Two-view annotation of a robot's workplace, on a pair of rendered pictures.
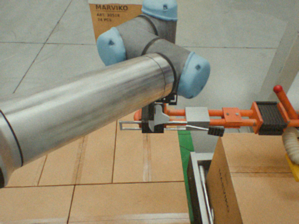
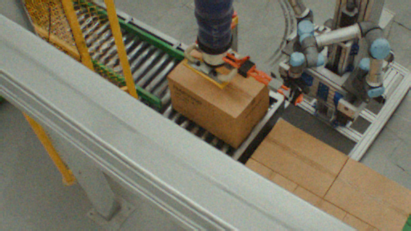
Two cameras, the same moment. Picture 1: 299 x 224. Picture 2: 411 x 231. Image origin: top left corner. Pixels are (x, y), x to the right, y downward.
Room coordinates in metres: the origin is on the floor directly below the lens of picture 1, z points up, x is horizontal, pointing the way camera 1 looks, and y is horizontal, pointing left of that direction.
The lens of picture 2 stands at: (2.19, 0.79, 3.74)
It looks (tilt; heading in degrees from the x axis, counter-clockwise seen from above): 56 degrees down; 213
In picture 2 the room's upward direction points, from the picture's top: 2 degrees clockwise
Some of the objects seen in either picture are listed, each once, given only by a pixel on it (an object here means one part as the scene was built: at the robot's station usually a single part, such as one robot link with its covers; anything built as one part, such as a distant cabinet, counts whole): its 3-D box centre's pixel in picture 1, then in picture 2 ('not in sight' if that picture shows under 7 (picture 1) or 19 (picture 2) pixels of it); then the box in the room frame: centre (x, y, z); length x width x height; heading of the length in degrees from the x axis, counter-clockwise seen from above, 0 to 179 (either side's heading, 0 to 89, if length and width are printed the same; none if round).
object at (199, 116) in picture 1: (196, 118); (274, 86); (0.54, -0.14, 1.23); 0.07 x 0.07 x 0.04; 89
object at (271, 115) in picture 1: (267, 117); (246, 68); (0.54, -0.36, 1.24); 0.10 x 0.08 x 0.06; 179
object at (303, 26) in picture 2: not in sight; (305, 31); (0.02, -0.24, 1.20); 0.13 x 0.12 x 0.14; 32
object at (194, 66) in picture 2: not in sight; (206, 70); (0.63, -0.61, 1.13); 0.34 x 0.10 x 0.05; 89
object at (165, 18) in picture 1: (158, 25); (297, 62); (0.54, -0.02, 1.54); 0.09 x 0.08 x 0.11; 137
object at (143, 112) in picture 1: (153, 115); (293, 96); (0.55, -0.01, 1.24); 0.08 x 0.07 x 0.05; 89
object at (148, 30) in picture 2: not in sight; (164, 42); (0.24, -1.43, 0.50); 2.31 x 0.05 x 0.19; 92
